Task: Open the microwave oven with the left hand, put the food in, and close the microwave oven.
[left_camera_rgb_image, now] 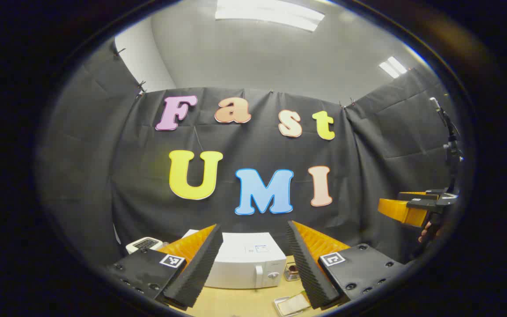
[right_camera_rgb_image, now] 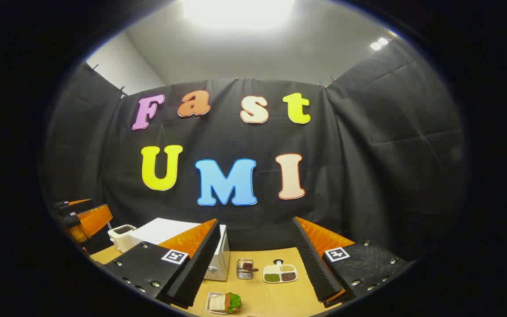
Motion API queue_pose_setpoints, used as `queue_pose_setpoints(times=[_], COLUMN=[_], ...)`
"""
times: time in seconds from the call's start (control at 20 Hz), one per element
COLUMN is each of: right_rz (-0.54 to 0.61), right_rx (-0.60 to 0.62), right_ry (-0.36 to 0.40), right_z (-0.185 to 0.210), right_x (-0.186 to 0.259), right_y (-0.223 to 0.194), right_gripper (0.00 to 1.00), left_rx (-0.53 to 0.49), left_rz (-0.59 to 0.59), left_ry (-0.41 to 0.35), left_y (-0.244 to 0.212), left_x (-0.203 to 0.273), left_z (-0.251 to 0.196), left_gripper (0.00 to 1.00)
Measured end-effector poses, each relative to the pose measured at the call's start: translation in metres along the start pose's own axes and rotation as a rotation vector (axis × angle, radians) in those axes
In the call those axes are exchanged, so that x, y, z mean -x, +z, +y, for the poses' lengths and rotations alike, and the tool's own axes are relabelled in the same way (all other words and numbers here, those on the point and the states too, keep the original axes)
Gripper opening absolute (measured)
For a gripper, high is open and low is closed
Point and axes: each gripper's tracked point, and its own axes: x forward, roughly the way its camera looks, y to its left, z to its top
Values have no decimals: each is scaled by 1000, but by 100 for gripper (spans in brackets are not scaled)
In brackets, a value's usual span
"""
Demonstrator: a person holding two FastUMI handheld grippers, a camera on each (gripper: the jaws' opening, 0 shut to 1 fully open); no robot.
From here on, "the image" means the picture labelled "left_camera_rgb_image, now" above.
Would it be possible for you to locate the white rectangular tray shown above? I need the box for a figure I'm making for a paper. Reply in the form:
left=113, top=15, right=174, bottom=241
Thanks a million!
left=273, top=294, right=312, bottom=317

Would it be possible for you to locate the small ceiling light panel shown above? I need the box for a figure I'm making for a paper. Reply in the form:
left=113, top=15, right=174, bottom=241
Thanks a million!
left=378, top=56, right=408, bottom=79

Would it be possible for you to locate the black camera stand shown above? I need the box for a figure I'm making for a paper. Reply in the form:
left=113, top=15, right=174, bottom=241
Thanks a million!
left=429, top=97, right=464, bottom=194

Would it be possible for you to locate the metal utensil holder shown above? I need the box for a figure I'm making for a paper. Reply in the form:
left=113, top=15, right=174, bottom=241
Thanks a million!
left=283, top=262, right=302, bottom=282

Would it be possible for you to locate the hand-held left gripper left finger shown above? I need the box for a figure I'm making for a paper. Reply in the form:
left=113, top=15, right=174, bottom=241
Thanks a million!
left=106, top=224, right=224, bottom=311

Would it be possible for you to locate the white toaster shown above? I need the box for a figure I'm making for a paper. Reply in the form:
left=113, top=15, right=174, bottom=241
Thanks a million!
left=125, top=237, right=164, bottom=255

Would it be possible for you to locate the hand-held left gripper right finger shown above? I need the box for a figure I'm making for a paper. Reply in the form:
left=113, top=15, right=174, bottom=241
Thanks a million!
left=286, top=220, right=408, bottom=310

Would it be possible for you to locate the large ceiling light panel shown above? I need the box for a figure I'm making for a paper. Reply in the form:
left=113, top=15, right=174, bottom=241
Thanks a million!
left=215, top=0, right=326, bottom=32

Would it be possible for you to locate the white microwave oven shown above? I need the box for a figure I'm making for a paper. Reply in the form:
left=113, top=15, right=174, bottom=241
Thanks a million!
left=183, top=229, right=287, bottom=290

